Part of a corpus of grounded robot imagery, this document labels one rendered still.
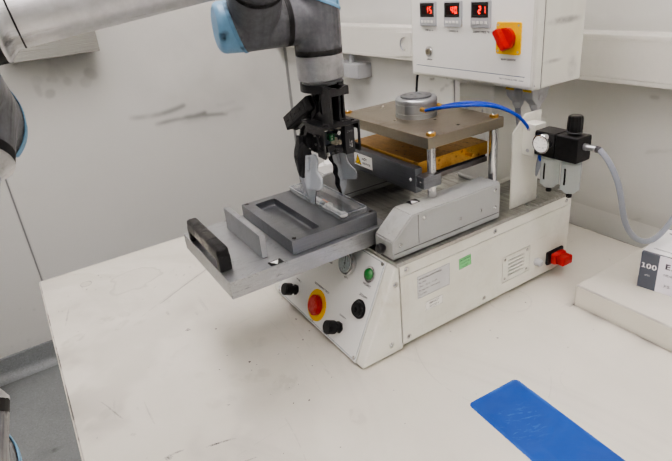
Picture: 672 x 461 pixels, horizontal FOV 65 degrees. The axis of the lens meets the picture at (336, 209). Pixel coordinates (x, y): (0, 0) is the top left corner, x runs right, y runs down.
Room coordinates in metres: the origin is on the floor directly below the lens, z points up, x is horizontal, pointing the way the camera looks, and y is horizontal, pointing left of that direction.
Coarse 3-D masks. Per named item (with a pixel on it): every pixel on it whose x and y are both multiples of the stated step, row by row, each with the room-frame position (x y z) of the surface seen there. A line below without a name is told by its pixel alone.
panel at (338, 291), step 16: (368, 256) 0.81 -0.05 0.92; (304, 272) 0.94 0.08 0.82; (320, 272) 0.90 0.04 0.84; (336, 272) 0.86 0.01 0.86; (304, 288) 0.92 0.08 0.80; (320, 288) 0.88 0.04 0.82; (336, 288) 0.85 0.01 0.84; (352, 288) 0.81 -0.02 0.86; (368, 288) 0.78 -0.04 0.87; (304, 304) 0.90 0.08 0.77; (336, 304) 0.83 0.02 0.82; (368, 304) 0.77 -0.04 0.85; (320, 320) 0.85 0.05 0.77; (336, 320) 0.81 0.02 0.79; (352, 320) 0.78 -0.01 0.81; (368, 320) 0.75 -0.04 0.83; (336, 336) 0.79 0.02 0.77; (352, 336) 0.76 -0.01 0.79; (352, 352) 0.75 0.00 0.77
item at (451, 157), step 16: (368, 144) 1.01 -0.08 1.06; (384, 144) 1.00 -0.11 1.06; (400, 144) 0.99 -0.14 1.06; (448, 144) 0.96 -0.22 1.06; (464, 144) 0.95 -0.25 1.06; (480, 144) 0.95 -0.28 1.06; (416, 160) 0.88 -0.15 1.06; (448, 160) 0.91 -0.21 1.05; (464, 160) 0.93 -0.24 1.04; (480, 160) 0.95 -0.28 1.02
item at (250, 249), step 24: (240, 216) 0.83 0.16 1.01; (240, 240) 0.82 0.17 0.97; (264, 240) 0.75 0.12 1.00; (336, 240) 0.78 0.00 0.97; (360, 240) 0.80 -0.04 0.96; (216, 264) 0.74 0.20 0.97; (240, 264) 0.73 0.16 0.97; (264, 264) 0.72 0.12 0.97; (288, 264) 0.73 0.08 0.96; (312, 264) 0.75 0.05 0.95; (240, 288) 0.69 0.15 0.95
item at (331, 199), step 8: (296, 184) 0.97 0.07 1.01; (304, 192) 0.92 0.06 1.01; (320, 192) 0.91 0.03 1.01; (328, 192) 0.91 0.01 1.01; (336, 192) 0.90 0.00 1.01; (320, 200) 0.87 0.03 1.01; (328, 200) 0.87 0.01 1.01; (336, 200) 0.87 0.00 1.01; (344, 200) 0.86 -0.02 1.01; (352, 200) 0.86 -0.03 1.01; (328, 208) 0.84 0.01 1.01; (336, 208) 0.83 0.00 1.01; (344, 208) 0.83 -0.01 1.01; (352, 208) 0.83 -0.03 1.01; (360, 208) 0.82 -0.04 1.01
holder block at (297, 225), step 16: (288, 192) 0.96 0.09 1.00; (256, 208) 0.89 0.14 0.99; (272, 208) 0.92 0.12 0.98; (288, 208) 0.88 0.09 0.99; (304, 208) 0.87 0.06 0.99; (368, 208) 0.84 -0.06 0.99; (256, 224) 0.86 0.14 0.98; (272, 224) 0.81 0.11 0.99; (288, 224) 0.84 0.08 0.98; (304, 224) 0.83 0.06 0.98; (320, 224) 0.80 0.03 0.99; (336, 224) 0.79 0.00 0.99; (352, 224) 0.80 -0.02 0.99; (368, 224) 0.82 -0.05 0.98; (288, 240) 0.75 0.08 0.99; (304, 240) 0.75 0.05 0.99; (320, 240) 0.77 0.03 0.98
